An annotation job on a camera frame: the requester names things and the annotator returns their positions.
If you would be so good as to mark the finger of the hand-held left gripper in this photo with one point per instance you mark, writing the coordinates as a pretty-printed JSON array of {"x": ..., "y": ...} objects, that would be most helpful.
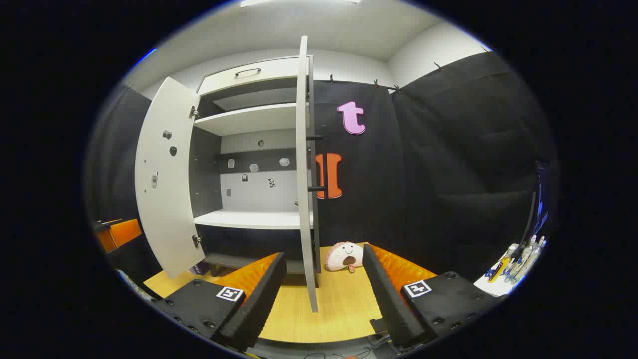
[{"x": 124, "y": 232}]

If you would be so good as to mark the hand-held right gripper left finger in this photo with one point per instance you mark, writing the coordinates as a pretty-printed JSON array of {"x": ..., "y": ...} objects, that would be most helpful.
[{"x": 259, "y": 304}]

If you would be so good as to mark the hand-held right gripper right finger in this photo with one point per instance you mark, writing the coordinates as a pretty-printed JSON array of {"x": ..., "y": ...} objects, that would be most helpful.
[{"x": 389, "y": 304}]

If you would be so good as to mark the blue and white booklet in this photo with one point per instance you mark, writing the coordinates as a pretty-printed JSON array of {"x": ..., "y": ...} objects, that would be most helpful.
[{"x": 134, "y": 288}]

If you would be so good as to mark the purple packet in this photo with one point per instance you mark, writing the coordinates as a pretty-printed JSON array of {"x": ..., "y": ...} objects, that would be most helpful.
[{"x": 202, "y": 268}]

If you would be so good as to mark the pink and white plush toy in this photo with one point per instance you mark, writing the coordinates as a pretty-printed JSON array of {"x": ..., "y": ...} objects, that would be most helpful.
[{"x": 341, "y": 254}]

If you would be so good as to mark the metal door hinge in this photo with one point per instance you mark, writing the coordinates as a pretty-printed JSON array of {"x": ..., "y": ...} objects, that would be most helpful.
[
  {"x": 193, "y": 112},
  {"x": 196, "y": 241}
]

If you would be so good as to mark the black backdrop cloth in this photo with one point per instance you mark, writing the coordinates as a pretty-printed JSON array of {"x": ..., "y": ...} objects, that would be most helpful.
[
  {"x": 117, "y": 159},
  {"x": 448, "y": 174}
]

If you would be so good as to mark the white cabinet shelf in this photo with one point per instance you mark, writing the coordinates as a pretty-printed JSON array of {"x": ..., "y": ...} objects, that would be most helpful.
[
  {"x": 249, "y": 119},
  {"x": 249, "y": 219}
]

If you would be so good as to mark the white and grey cabinet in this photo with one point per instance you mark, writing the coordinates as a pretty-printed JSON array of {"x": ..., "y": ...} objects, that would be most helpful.
[{"x": 204, "y": 169}]

